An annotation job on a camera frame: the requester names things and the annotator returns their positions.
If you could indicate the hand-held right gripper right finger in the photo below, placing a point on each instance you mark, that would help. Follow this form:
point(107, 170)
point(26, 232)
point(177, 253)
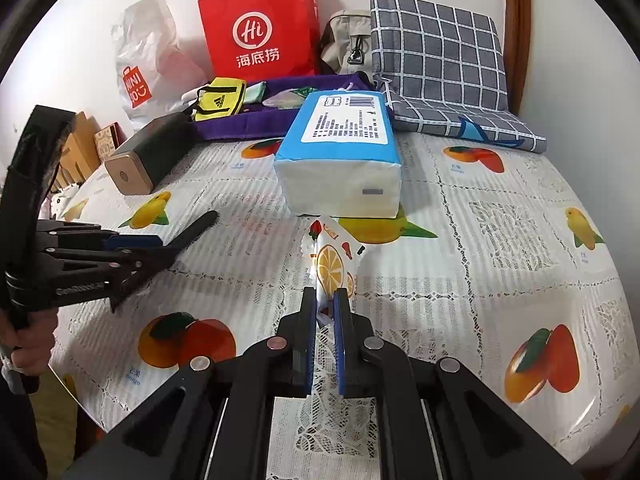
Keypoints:
point(342, 350)

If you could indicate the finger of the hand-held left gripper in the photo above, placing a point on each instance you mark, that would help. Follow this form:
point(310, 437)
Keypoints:
point(190, 235)
point(135, 243)

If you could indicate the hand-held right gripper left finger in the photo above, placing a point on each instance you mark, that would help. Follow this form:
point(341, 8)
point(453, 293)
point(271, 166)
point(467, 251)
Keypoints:
point(307, 350)

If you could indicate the fruit print wipe packet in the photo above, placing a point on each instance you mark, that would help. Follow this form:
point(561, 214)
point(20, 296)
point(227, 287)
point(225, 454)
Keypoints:
point(330, 260)

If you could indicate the purple fabric storage tray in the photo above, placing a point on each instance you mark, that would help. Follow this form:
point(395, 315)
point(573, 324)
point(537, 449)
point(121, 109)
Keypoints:
point(240, 127)

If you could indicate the light green tissue packet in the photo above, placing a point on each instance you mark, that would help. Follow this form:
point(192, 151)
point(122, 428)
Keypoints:
point(255, 92)

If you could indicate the clear plastic bag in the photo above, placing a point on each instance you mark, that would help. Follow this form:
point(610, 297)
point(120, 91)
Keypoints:
point(282, 101)

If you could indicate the person's left forearm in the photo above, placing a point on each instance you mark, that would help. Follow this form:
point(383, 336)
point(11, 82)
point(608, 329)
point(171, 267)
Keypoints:
point(20, 420)

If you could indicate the person's left hand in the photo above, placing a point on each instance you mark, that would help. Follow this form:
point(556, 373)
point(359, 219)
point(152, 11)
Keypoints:
point(35, 350)

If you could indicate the white cloth with black flowers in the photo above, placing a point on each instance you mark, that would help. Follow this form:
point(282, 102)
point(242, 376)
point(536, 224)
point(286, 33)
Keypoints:
point(62, 200)

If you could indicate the dark box with tan end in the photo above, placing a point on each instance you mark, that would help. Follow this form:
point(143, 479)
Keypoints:
point(155, 145)

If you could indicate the patterned book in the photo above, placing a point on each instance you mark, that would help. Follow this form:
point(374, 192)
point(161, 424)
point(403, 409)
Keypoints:
point(107, 142)

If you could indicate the wooden nightstand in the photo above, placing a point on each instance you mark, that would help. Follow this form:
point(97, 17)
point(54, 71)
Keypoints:
point(80, 150)

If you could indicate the fruit print tablecloth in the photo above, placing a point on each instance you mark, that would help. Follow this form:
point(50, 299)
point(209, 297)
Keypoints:
point(450, 260)

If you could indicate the blue tissue pack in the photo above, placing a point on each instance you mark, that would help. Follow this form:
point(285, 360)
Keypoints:
point(340, 160)

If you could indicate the white plastic shopping bag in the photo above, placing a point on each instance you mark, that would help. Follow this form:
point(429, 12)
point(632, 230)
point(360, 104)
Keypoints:
point(150, 55)

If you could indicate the red paper bag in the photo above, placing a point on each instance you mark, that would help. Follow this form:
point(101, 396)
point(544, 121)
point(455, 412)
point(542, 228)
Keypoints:
point(255, 25)

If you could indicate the grey backpack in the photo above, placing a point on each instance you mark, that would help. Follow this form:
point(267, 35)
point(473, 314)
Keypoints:
point(345, 45)

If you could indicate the grey plaid cushion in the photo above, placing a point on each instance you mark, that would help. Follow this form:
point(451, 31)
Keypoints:
point(435, 55)

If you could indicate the brown wooden door frame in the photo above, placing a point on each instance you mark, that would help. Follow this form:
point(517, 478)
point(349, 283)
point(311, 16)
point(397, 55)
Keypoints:
point(517, 20)

